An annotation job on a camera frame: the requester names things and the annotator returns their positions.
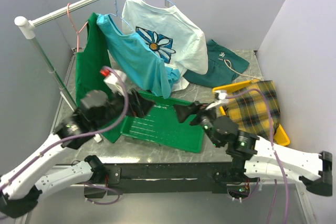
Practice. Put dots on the white flower print t shirt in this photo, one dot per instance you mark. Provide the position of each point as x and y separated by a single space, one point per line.
170 35

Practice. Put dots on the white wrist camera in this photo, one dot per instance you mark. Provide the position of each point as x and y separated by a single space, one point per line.
220 99
112 81

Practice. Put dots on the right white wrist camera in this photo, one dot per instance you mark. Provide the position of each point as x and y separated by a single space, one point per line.
220 99

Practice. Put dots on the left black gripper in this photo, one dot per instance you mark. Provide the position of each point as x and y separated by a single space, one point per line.
138 106

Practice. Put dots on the green plastic tray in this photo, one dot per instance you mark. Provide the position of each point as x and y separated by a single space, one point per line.
161 126

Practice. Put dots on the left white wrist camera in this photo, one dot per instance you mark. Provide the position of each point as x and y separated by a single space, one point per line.
112 81

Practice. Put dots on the dark teal shorts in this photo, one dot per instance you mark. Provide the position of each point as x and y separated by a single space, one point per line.
224 66

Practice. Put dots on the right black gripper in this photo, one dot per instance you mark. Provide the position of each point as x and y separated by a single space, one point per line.
184 111

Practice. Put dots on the turquoise t shirt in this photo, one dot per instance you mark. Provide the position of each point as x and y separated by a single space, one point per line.
145 68

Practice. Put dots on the yellow plastic tray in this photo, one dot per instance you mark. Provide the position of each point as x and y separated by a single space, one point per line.
280 137

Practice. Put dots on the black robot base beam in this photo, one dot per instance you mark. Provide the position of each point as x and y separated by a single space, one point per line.
129 178

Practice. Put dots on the pink wire hanger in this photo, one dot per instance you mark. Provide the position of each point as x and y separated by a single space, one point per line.
77 31

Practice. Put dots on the green t shirt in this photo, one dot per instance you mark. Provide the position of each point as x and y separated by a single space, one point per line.
90 61

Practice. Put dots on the yellow plaid cloth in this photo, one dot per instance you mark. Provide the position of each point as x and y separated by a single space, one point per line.
249 110

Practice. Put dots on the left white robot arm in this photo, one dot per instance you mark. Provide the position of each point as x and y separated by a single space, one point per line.
27 184

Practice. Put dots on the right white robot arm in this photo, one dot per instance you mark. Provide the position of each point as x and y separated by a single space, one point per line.
255 157

